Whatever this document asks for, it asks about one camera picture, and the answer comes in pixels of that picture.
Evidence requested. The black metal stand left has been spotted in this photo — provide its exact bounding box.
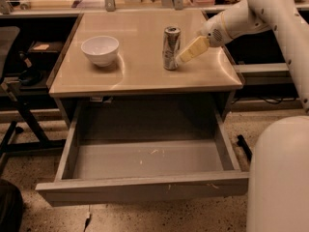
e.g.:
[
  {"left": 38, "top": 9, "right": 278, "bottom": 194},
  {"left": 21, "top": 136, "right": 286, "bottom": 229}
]
[{"left": 0, "top": 81, "right": 66, "bottom": 156}]

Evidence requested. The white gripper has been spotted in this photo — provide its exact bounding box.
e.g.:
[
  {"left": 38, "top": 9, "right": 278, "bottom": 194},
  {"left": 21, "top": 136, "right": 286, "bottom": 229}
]
[{"left": 176, "top": 13, "right": 231, "bottom": 64}]

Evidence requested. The dark object bottom left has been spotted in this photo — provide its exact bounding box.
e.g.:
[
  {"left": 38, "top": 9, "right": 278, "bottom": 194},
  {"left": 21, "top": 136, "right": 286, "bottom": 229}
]
[{"left": 0, "top": 179, "right": 23, "bottom": 232}]

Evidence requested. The silver redbull can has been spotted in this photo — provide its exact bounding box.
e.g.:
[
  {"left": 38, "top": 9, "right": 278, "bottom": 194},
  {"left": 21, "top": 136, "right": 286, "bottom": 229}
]
[{"left": 162, "top": 26, "right": 181, "bottom": 71}]

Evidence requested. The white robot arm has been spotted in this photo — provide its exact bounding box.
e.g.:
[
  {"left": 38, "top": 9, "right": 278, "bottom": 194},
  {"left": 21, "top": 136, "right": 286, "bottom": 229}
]
[{"left": 176, "top": 0, "right": 309, "bottom": 232}]

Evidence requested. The grey cabinet with beige top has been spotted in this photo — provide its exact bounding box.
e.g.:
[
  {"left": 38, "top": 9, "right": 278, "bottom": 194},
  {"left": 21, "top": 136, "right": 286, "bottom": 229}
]
[{"left": 49, "top": 9, "right": 242, "bottom": 124}]

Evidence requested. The white ceramic bowl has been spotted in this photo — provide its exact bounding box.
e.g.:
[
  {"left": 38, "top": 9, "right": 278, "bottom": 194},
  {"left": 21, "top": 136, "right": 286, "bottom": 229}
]
[{"left": 81, "top": 36, "right": 120, "bottom": 67}]

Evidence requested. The open grey top drawer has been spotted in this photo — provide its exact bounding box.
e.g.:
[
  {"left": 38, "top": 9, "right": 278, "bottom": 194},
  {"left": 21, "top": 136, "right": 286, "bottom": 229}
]
[{"left": 36, "top": 100, "right": 248, "bottom": 206}]

